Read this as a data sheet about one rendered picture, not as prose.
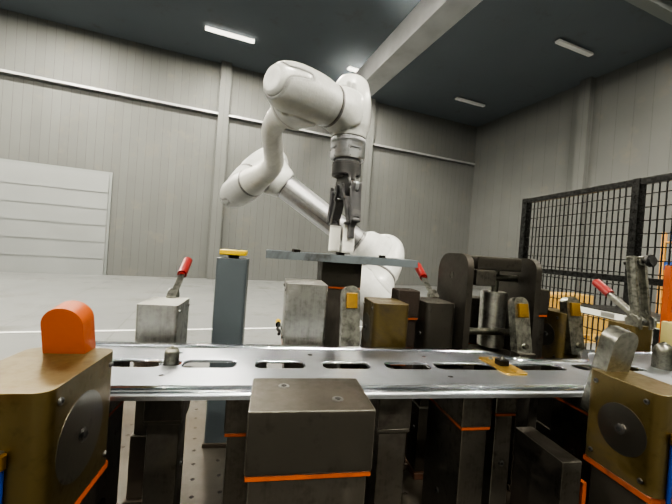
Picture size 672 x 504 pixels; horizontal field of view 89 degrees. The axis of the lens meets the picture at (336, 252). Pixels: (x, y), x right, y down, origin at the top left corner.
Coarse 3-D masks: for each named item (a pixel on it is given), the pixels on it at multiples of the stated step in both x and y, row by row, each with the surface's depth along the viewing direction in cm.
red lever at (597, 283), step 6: (594, 282) 92; (600, 282) 91; (600, 288) 90; (606, 288) 89; (606, 294) 88; (612, 294) 87; (612, 300) 87; (618, 300) 85; (618, 306) 85; (624, 306) 84; (642, 318) 80; (642, 324) 80
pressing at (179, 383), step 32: (128, 352) 52; (160, 352) 53; (192, 352) 54; (224, 352) 55; (256, 352) 56; (288, 352) 58; (320, 352) 59; (352, 352) 60; (384, 352) 62; (416, 352) 63; (448, 352) 65; (480, 352) 66; (640, 352) 74; (128, 384) 41; (160, 384) 42; (192, 384) 42; (224, 384) 43; (384, 384) 47; (416, 384) 48; (448, 384) 48; (480, 384) 49; (512, 384) 50; (544, 384) 51; (576, 384) 52
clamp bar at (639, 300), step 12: (624, 264) 85; (636, 264) 81; (648, 264) 79; (636, 276) 81; (636, 288) 80; (648, 288) 81; (636, 300) 80; (648, 300) 80; (636, 312) 80; (648, 312) 80; (648, 324) 80
